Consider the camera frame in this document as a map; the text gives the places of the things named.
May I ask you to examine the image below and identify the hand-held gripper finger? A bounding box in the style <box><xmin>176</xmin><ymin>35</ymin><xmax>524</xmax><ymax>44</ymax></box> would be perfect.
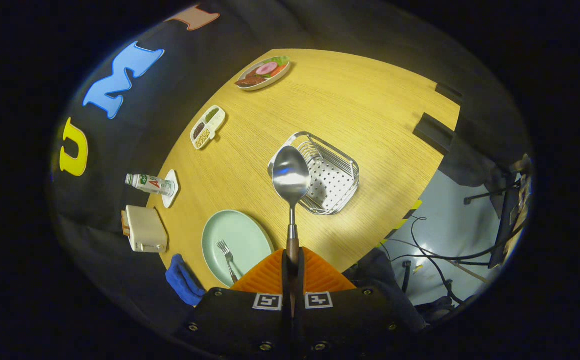
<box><xmin>182</xmin><ymin>247</ymin><xmax>292</xmax><ymax>357</ymax></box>
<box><xmin>292</xmin><ymin>247</ymin><xmax>411</xmax><ymax>357</ymax></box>

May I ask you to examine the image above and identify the metal fork with wooden handle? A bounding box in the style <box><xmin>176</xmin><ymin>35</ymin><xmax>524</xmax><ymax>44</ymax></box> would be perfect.
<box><xmin>216</xmin><ymin>239</ymin><xmax>240</xmax><ymax>285</ymax></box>

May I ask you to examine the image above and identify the metal spoon with wooden handle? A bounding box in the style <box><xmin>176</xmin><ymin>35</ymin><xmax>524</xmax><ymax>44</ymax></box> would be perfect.
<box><xmin>272</xmin><ymin>145</ymin><xmax>312</xmax><ymax>301</ymax></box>

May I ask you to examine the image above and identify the pale green plate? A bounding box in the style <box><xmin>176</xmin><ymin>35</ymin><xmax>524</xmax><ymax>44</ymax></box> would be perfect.
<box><xmin>201</xmin><ymin>209</ymin><xmax>275</xmax><ymax>288</ymax></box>

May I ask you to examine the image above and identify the blue cloth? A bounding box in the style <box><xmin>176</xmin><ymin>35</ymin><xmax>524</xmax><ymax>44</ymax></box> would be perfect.
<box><xmin>165</xmin><ymin>254</ymin><xmax>206</xmax><ymax>307</ymax></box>

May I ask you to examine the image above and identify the white coaster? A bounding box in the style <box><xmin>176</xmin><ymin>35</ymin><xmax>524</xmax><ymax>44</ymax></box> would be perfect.
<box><xmin>162</xmin><ymin>169</ymin><xmax>180</xmax><ymax>209</ymax></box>

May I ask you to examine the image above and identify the white toaster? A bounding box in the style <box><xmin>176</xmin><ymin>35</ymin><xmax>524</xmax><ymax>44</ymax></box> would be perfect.
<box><xmin>125</xmin><ymin>205</ymin><xmax>169</xmax><ymax>254</ymax></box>

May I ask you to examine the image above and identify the small white labelled bottle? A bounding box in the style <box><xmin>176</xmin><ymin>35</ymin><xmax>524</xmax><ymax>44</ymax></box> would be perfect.
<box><xmin>125</xmin><ymin>173</ymin><xmax>176</xmax><ymax>198</ymax></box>

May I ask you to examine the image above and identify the white divided tray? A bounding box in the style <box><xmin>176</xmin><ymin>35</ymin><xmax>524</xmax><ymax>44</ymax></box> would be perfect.
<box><xmin>190</xmin><ymin>105</ymin><xmax>227</xmax><ymax>150</ymax></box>

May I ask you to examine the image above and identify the black chair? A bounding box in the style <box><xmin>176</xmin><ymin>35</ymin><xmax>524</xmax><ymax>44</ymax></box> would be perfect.
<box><xmin>464</xmin><ymin>155</ymin><xmax>533</xmax><ymax>271</ymax></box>

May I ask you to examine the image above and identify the white food plate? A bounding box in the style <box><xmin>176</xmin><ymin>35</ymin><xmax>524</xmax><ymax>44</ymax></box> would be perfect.
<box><xmin>235</xmin><ymin>55</ymin><xmax>291</xmax><ymax>91</ymax></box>

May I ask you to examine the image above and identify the metal wire basket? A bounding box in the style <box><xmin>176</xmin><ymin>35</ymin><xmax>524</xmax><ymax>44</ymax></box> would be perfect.
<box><xmin>268</xmin><ymin>131</ymin><xmax>360</xmax><ymax>216</ymax></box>

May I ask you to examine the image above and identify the black cable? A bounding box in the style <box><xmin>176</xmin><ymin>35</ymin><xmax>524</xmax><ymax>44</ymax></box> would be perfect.
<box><xmin>410</xmin><ymin>216</ymin><xmax>466</xmax><ymax>306</ymax></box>

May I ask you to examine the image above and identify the black table bracket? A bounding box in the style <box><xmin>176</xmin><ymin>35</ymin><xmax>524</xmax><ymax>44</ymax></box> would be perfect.
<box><xmin>435</xmin><ymin>82</ymin><xmax>464</xmax><ymax>106</ymax></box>
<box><xmin>413</xmin><ymin>113</ymin><xmax>455</xmax><ymax>154</ymax></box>

